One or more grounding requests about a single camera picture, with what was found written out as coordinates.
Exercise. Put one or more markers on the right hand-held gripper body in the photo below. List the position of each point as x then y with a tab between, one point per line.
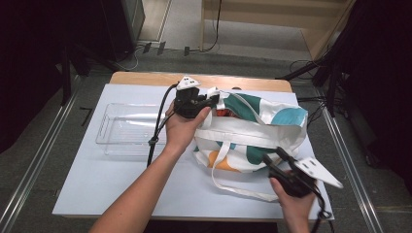
291	183

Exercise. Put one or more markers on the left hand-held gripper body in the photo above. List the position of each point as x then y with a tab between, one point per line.
186	103

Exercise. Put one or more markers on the white orange green tote bag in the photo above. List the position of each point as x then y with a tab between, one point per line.
252	132

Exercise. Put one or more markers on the person's right hand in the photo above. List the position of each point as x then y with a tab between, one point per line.
294	205

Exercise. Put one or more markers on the person's left hand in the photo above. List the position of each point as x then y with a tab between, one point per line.
181	129

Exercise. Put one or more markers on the red object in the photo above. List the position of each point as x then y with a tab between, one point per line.
224	113

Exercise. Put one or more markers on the wooden table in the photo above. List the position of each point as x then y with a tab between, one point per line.
145	78

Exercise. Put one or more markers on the clear plastic container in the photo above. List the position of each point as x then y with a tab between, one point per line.
129	129

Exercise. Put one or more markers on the black stand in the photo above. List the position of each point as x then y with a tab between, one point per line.
66	74
332	84

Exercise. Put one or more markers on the person's dark clothing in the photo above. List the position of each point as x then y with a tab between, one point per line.
210	227

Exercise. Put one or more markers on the black cabinet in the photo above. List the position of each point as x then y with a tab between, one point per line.
120	26

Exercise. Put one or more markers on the white table sheet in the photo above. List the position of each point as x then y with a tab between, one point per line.
97	184

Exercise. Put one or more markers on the dark curtain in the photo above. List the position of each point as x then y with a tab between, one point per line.
26	64
382	81

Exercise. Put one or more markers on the metal floor rail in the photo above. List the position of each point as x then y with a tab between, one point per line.
348	161
35	165

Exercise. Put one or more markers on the light wooden frame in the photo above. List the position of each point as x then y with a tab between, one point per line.
324	35

